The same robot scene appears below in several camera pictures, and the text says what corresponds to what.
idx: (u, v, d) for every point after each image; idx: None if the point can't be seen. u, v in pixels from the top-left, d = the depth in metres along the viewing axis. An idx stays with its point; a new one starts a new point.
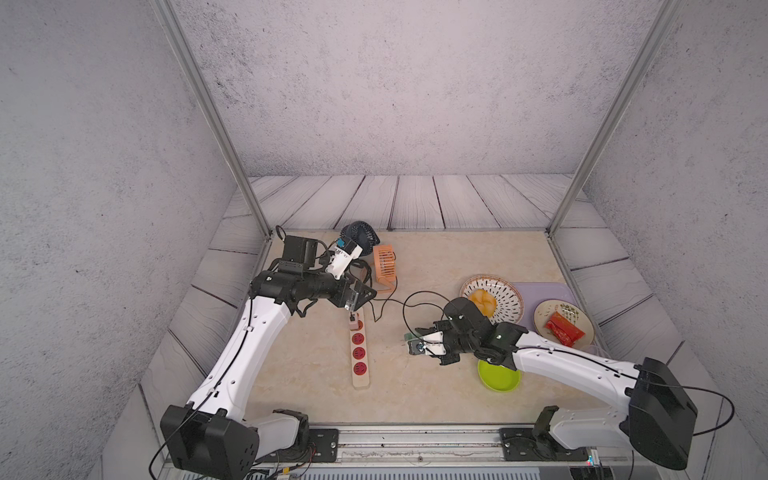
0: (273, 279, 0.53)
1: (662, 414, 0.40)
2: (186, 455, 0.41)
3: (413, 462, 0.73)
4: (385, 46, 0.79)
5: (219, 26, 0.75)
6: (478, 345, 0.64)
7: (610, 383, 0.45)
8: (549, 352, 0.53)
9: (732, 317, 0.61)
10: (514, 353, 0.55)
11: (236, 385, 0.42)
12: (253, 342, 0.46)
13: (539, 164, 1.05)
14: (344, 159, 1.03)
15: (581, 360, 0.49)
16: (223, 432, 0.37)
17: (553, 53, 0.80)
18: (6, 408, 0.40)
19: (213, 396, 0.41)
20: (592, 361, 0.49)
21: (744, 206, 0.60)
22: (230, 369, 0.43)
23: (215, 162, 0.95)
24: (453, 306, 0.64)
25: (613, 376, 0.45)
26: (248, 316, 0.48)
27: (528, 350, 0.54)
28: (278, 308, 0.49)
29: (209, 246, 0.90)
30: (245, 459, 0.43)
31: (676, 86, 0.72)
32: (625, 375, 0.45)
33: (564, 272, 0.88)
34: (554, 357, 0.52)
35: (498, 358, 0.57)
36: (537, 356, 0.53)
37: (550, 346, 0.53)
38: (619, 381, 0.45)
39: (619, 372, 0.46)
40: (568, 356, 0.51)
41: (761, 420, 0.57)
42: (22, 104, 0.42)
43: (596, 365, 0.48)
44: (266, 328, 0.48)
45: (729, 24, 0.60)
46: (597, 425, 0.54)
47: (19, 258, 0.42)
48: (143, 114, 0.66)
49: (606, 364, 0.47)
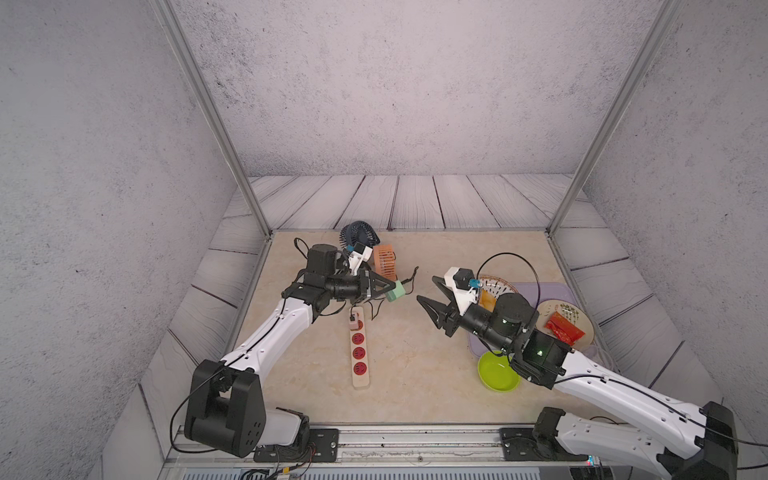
0: (303, 288, 0.63)
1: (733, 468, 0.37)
2: (203, 413, 0.43)
3: (413, 462, 0.73)
4: (385, 46, 0.79)
5: (219, 26, 0.75)
6: (520, 359, 0.53)
7: (677, 428, 0.42)
8: (605, 380, 0.47)
9: (733, 317, 0.61)
10: (558, 375, 0.50)
11: (265, 354, 0.47)
12: (284, 325, 0.53)
13: (539, 164, 1.05)
14: (344, 159, 1.03)
15: (641, 396, 0.45)
16: (247, 390, 0.41)
17: (553, 53, 0.80)
18: (6, 408, 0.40)
19: (244, 358, 0.46)
20: (652, 398, 0.44)
21: (744, 206, 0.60)
22: (261, 340, 0.49)
23: (215, 162, 0.95)
24: (519, 312, 0.49)
25: (679, 419, 0.42)
26: (280, 306, 0.57)
27: (579, 376, 0.48)
28: (305, 308, 0.58)
29: (209, 246, 0.90)
30: (252, 434, 0.45)
31: (676, 85, 0.72)
32: (693, 421, 0.42)
33: (564, 272, 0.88)
34: (608, 386, 0.47)
35: (537, 375, 0.51)
36: (589, 384, 0.48)
37: (603, 373, 0.48)
38: (684, 426, 0.41)
39: (685, 417, 0.42)
40: (624, 388, 0.46)
41: (761, 420, 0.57)
42: (22, 104, 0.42)
43: (658, 406, 0.44)
44: (295, 318, 0.55)
45: (729, 24, 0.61)
46: (623, 447, 0.53)
47: (19, 258, 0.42)
48: (143, 114, 0.66)
49: (669, 405, 0.43)
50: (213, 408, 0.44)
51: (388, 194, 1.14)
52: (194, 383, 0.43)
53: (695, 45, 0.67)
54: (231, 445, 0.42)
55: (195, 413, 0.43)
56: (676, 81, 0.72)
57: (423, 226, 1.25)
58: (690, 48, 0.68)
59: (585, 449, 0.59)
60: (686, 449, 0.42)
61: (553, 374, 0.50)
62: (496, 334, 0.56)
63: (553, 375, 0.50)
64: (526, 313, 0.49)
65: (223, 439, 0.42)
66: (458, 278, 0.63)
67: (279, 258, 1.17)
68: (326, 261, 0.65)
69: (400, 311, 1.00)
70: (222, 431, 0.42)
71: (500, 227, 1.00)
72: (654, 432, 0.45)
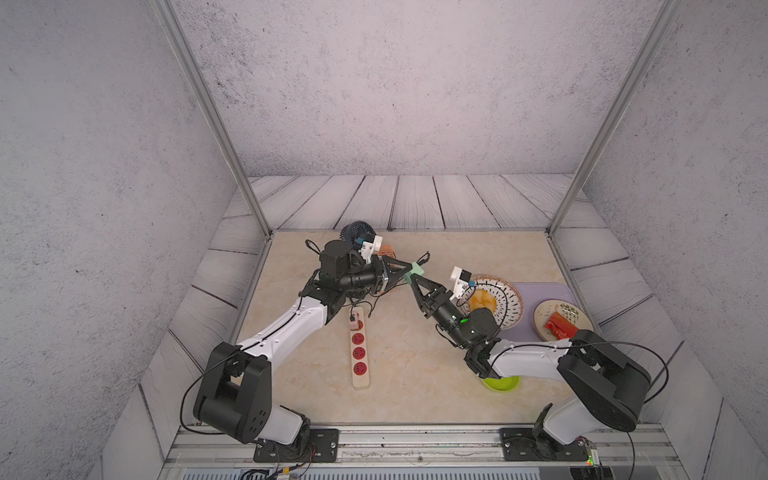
0: (320, 288, 0.65)
1: (589, 372, 0.45)
2: (213, 393, 0.44)
3: (413, 462, 0.73)
4: (385, 46, 0.79)
5: (219, 27, 0.75)
6: (474, 358, 0.66)
7: (551, 357, 0.52)
8: (511, 348, 0.62)
9: (733, 317, 0.61)
10: (494, 367, 0.64)
11: (279, 345, 0.49)
12: (301, 320, 0.55)
13: (539, 164, 1.05)
14: (344, 159, 1.03)
15: (530, 347, 0.58)
16: (259, 375, 0.43)
17: (553, 53, 0.80)
18: (6, 409, 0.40)
19: (259, 345, 0.48)
20: (537, 346, 0.57)
21: (744, 206, 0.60)
22: (278, 330, 0.51)
23: (215, 162, 0.95)
24: (488, 327, 0.60)
25: (553, 351, 0.53)
26: (296, 302, 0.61)
27: (497, 355, 0.63)
28: (320, 308, 0.59)
29: (209, 246, 0.90)
30: (256, 421, 0.45)
31: (677, 85, 0.72)
32: (561, 349, 0.52)
33: (564, 271, 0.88)
34: (513, 351, 0.60)
35: (481, 372, 0.66)
36: (501, 355, 0.62)
37: (509, 344, 0.63)
38: (556, 356, 0.51)
39: (557, 348, 0.53)
40: (522, 348, 0.59)
41: (761, 420, 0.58)
42: (22, 104, 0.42)
43: (541, 348, 0.55)
44: (311, 316, 0.57)
45: (729, 24, 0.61)
46: (570, 407, 0.58)
47: (19, 258, 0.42)
48: (143, 114, 0.66)
49: (549, 345, 0.55)
50: (224, 391, 0.46)
51: (388, 194, 1.14)
52: (210, 363, 0.45)
53: (695, 45, 0.67)
54: (235, 430, 0.43)
55: (207, 392, 0.44)
56: (675, 81, 0.72)
57: (423, 225, 1.25)
58: (690, 48, 0.68)
59: (568, 433, 0.60)
60: None
61: (492, 369, 0.65)
62: (461, 335, 0.67)
63: (493, 370, 0.65)
64: (493, 330, 0.60)
65: (228, 424, 0.43)
66: (464, 270, 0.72)
67: (280, 258, 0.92)
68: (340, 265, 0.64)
69: (400, 311, 1.00)
70: (227, 417, 0.43)
71: (500, 227, 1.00)
72: (552, 373, 0.53)
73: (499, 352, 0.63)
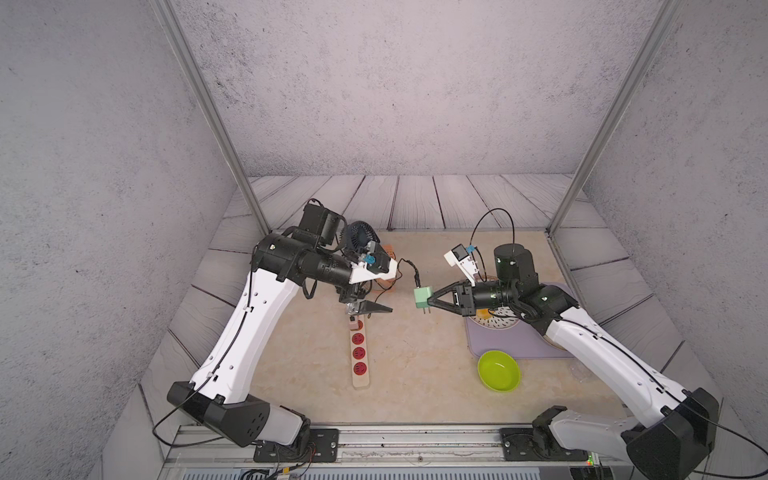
0: (279, 249, 0.45)
1: (687, 441, 0.37)
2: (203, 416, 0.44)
3: (413, 462, 0.73)
4: (385, 46, 0.79)
5: (219, 26, 0.75)
6: (517, 297, 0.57)
7: (649, 393, 0.41)
8: (595, 337, 0.48)
9: (733, 316, 0.61)
10: (553, 321, 0.51)
11: (235, 370, 0.40)
12: (253, 324, 0.42)
13: (539, 164, 1.05)
14: (344, 160, 1.04)
15: (627, 359, 0.45)
16: (217, 421, 0.37)
17: (554, 53, 0.80)
18: (6, 409, 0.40)
19: (213, 379, 0.40)
20: (638, 366, 0.44)
21: (744, 206, 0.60)
22: (229, 351, 0.41)
23: (215, 162, 0.95)
24: (514, 250, 0.56)
25: (656, 389, 0.41)
26: (248, 296, 0.43)
27: (571, 325, 0.49)
28: (281, 285, 0.44)
29: (209, 246, 0.90)
30: (254, 426, 0.45)
31: (676, 86, 0.72)
32: (669, 393, 0.41)
33: (564, 272, 1.13)
34: (597, 343, 0.47)
35: (532, 316, 0.53)
36: (578, 335, 0.49)
37: (597, 332, 0.48)
38: (659, 399, 0.41)
39: (663, 389, 0.41)
40: (612, 350, 0.46)
41: (761, 419, 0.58)
42: (21, 102, 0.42)
43: (639, 370, 0.43)
44: (266, 307, 0.43)
45: (728, 24, 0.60)
46: (597, 430, 0.54)
47: (19, 258, 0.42)
48: (143, 114, 0.66)
49: (652, 376, 0.43)
50: None
51: (388, 194, 1.14)
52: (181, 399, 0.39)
53: (695, 45, 0.67)
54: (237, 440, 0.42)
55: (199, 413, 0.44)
56: (675, 81, 0.72)
57: (423, 227, 1.27)
58: (690, 48, 0.68)
59: (575, 442, 0.60)
60: (648, 416, 0.42)
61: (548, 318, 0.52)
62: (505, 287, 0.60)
63: (548, 318, 0.52)
64: (525, 254, 0.54)
65: None
66: (455, 249, 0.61)
67: None
68: (322, 219, 0.51)
69: (400, 311, 1.00)
70: None
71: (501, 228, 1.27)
72: (627, 399, 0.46)
73: (568, 319, 0.50)
